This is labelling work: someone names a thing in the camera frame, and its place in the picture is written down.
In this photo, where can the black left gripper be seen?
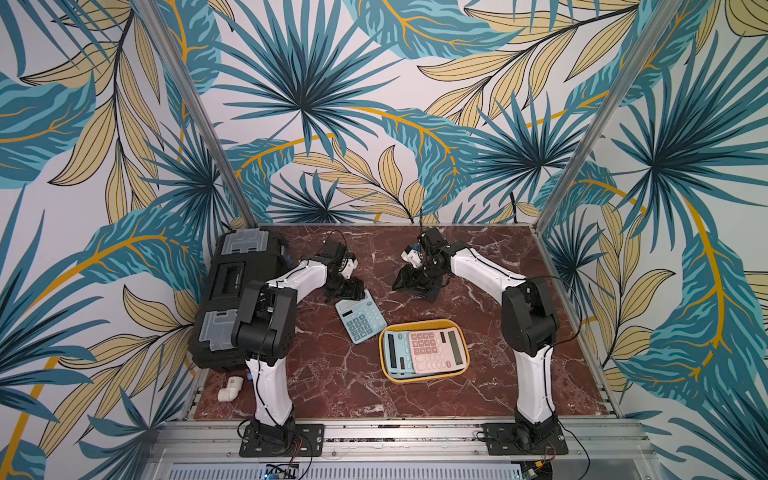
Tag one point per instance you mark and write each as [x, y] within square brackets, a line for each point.
[355, 287]

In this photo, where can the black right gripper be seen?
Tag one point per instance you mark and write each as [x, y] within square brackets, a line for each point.
[417, 279]

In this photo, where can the pink calculator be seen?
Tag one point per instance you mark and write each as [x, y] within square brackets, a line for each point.
[438, 351]

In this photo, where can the small teal calculator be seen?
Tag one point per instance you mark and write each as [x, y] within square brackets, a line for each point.
[397, 355]

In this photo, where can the yellow plastic tray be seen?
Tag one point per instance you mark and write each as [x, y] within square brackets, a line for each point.
[417, 326]

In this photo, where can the white pipe elbow fitting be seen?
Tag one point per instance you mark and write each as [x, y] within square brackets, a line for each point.
[231, 390]

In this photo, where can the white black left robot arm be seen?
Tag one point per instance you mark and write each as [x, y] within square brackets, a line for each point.
[266, 320]

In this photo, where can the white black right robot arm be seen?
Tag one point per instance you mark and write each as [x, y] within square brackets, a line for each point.
[528, 321]

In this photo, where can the black upside-down calculator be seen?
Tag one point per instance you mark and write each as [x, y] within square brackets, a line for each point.
[424, 289]

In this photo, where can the black plastic toolbox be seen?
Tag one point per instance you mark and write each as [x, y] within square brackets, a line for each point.
[240, 257]

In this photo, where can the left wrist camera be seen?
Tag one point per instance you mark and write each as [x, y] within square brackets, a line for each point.
[348, 265]

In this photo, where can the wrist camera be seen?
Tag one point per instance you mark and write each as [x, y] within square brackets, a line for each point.
[348, 265]
[413, 255]

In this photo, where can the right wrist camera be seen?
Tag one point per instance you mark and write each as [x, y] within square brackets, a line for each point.
[413, 255]

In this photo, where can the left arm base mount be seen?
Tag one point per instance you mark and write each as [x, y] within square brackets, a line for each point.
[265, 441]

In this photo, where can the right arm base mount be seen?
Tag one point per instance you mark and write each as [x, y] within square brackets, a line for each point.
[517, 439]

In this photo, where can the aluminium front rail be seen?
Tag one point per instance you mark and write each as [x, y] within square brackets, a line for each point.
[440, 448]

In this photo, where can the left aluminium corner post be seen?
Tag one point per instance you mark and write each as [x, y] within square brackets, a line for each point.
[158, 32]

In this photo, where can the aluminium corner post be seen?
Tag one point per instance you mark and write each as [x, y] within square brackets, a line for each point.
[647, 40]
[158, 32]

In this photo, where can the right aluminium corner post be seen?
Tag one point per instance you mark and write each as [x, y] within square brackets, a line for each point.
[647, 40]

